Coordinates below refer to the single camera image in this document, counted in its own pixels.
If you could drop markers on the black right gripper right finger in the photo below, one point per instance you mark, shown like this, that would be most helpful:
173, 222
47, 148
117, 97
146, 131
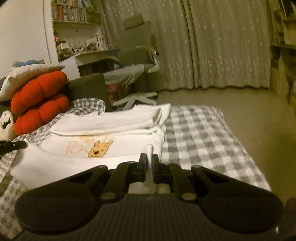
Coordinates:
174, 176

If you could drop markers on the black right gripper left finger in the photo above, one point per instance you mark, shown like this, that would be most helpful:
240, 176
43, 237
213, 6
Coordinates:
123, 176

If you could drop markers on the white long sleeve shirt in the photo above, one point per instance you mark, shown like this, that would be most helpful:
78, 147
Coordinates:
78, 143

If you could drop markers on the white plush toy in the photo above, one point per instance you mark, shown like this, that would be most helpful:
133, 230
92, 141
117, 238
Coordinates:
7, 132

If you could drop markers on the lower red plush cushion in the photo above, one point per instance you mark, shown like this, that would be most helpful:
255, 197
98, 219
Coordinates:
30, 118

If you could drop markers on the red plush cushion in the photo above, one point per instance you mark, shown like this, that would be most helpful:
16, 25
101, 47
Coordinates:
30, 118
38, 90

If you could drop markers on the grey white checkered bedsheet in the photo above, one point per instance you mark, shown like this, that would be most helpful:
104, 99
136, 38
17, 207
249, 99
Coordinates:
194, 135

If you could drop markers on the upper red plush cushion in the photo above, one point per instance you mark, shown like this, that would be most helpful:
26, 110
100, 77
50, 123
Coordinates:
38, 90

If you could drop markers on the white grey pillow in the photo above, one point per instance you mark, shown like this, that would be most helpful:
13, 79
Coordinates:
21, 75

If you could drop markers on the blue plush toy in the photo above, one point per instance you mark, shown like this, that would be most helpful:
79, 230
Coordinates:
29, 62

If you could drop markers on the grey white office chair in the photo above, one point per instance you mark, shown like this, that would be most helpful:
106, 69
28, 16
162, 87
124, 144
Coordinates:
136, 57

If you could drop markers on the white desk with shelves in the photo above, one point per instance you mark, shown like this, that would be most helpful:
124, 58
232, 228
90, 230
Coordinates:
74, 37

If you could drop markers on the grey star patterned curtain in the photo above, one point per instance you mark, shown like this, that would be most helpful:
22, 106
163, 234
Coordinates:
202, 44

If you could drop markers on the wooden shelf unit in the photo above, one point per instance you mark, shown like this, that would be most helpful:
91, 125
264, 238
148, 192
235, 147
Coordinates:
282, 46

